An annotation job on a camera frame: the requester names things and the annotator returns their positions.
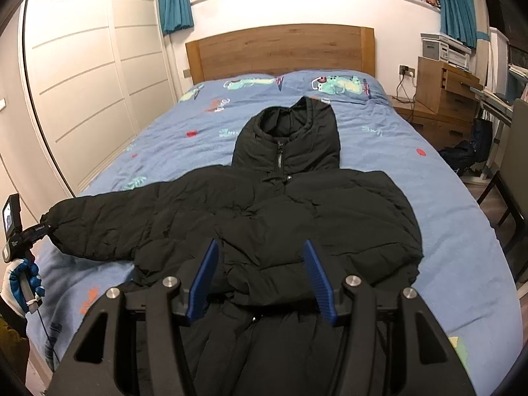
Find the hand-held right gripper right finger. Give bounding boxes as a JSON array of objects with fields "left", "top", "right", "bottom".
[{"left": 303, "top": 239, "right": 477, "bottom": 396}]

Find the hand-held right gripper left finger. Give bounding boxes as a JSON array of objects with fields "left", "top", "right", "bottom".
[{"left": 51, "top": 238, "right": 221, "bottom": 396}]

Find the black hooded puffer jacket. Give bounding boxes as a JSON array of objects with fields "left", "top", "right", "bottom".
[{"left": 39, "top": 96, "right": 425, "bottom": 396}]

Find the person's left forearm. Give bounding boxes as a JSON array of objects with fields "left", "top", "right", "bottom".
[{"left": 0, "top": 297, "right": 29, "bottom": 384}]

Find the person's left hand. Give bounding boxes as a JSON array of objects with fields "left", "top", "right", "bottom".
[{"left": 0, "top": 257, "right": 43, "bottom": 318}]

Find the blue printed duvet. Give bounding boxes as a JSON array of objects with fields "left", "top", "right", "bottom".
[{"left": 31, "top": 70, "right": 518, "bottom": 380}]

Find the white wardrobe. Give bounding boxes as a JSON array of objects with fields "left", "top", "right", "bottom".
[{"left": 0, "top": 0, "right": 184, "bottom": 225}]

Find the wooden nightstand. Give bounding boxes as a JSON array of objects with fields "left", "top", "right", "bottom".
[{"left": 391, "top": 95, "right": 473, "bottom": 150}]

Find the dark bag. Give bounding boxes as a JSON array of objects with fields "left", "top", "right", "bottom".
[{"left": 438, "top": 117, "right": 494, "bottom": 173}]

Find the blue printed pillow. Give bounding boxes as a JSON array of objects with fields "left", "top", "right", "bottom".
[
  {"left": 276, "top": 70, "right": 390, "bottom": 106},
  {"left": 179, "top": 75, "right": 278, "bottom": 106}
]

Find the grey chair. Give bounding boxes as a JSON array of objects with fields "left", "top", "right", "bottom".
[{"left": 476, "top": 98, "right": 528, "bottom": 286}]

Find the wooden drawer box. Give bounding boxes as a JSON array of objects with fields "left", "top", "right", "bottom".
[{"left": 414, "top": 55, "right": 484, "bottom": 123}]

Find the wooden headboard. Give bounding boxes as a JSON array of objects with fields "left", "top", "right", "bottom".
[{"left": 185, "top": 24, "right": 376, "bottom": 85}]

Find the cluttered desk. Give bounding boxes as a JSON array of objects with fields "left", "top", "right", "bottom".
[{"left": 470, "top": 64, "right": 528, "bottom": 116}]

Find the white printer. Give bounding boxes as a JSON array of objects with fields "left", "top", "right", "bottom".
[{"left": 438, "top": 35, "right": 472, "bottom": 70}]

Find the teal curtain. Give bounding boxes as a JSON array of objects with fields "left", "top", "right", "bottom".
[
  {"left": 159, "top": 0, "right": 194, "bottom": 36},
  {"left": 433, "top": 0, "right": 490, "bottom": 50}
]

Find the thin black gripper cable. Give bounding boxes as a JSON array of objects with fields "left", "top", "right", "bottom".
[{"left": 36, "top": 307, "right": 58, "bottom": 374}]

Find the black power cable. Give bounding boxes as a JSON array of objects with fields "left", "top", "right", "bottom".
[{"left": 395, "top": 73, "right": 416, "bottom": 105}]

